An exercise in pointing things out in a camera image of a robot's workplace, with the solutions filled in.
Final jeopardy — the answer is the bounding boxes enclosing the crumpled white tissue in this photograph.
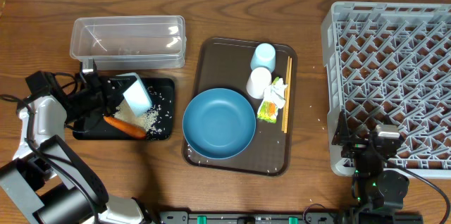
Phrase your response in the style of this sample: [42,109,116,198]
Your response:
[263,77,288,109]

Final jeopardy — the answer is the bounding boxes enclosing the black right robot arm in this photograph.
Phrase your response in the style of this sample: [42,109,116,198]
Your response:
[332,111,409,223]

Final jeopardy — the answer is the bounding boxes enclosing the light blue plastic cup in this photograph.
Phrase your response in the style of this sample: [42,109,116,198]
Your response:
[250,43,276,73]

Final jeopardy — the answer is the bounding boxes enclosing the wooden chopstick outer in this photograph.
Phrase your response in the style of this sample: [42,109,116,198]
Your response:
[283,57,292,134]

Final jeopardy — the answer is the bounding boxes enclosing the wooden chopstick inner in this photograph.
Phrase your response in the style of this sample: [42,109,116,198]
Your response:
[281,56,291,133]

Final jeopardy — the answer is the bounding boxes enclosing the clear plastic bin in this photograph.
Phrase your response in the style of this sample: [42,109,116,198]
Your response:
[70,15,187,70]

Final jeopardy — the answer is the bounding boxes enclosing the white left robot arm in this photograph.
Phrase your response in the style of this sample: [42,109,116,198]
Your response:
[1,71,161,223]

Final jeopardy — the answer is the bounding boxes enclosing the wooden chopstick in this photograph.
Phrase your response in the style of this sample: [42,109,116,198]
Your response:
[283,57,292,134]
[281,56,291,133]

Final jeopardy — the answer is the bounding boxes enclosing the light blue rice bowl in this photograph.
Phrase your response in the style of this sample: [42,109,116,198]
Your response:
[122,73,153,117]

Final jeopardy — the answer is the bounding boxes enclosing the pile of white rice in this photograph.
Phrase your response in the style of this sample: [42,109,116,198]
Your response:
[113,85,173,140]

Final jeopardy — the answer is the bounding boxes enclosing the black waste tray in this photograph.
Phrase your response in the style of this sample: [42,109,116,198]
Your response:
[73,78,175,141]

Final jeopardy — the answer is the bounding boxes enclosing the dark brown serving tray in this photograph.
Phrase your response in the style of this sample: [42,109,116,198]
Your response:
[182,37,297,177]

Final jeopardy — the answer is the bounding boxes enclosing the green snack wrapper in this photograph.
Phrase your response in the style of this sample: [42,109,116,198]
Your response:
[257,77,280,123]

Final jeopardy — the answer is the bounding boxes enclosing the blue plate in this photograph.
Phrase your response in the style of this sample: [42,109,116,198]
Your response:
[183,88,257,159]

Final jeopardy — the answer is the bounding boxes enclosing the grey dishwasher rack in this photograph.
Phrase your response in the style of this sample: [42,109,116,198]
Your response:
[321,1,450,179]

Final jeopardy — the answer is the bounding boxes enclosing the orange carrot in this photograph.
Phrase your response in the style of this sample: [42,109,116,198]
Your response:
[104,116,147,139]

